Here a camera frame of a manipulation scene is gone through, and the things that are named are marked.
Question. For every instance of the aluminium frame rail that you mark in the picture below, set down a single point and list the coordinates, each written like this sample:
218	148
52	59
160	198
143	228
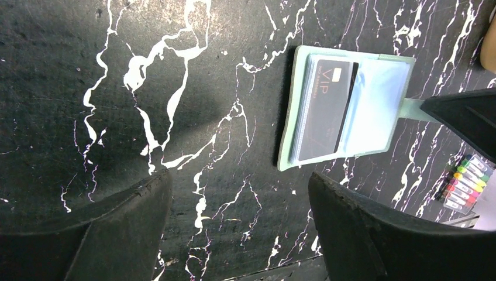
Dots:
468	221

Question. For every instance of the orange oval tray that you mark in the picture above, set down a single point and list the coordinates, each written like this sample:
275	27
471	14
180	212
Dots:
487	54

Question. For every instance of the green card holder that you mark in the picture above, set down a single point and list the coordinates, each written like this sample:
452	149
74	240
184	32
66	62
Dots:
378	101

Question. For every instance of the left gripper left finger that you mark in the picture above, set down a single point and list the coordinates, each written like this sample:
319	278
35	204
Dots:
117	238

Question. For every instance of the pack of coloured markers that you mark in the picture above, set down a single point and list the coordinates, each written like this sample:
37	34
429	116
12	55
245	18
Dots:
465	184

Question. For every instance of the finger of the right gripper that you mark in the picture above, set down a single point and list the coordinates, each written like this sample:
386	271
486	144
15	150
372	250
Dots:
470	115

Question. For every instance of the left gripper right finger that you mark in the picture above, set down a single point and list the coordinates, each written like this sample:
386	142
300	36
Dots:
362	239

